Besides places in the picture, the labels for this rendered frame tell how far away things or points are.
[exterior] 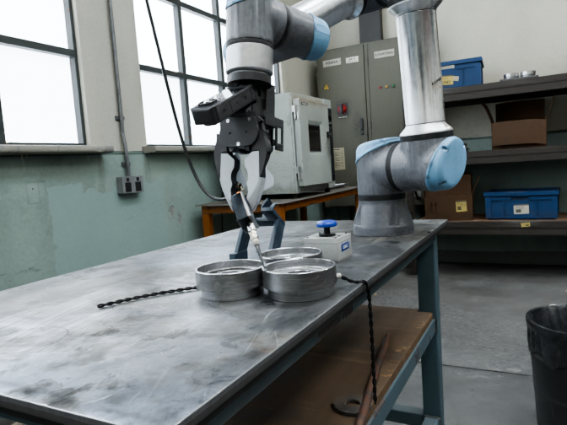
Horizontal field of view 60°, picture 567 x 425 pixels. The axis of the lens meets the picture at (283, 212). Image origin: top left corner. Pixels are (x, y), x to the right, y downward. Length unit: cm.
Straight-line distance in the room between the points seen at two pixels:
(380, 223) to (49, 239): 167
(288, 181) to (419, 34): 202
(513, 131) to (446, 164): 301
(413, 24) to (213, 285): 72
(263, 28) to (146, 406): 57
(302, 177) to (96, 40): 135
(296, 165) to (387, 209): 186
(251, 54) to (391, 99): 384
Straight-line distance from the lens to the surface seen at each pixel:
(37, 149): 234
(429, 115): 112
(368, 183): 120
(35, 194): 242
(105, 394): 47
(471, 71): 423
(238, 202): 74
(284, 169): 303
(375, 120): 461
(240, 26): 80
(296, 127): 301
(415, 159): 111
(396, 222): 120
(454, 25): 482
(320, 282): 66
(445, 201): 419
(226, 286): 68
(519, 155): 405
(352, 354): 116
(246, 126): 76
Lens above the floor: 98
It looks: 5 degrees down
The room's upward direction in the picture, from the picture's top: 4 degrees counter-clockwise
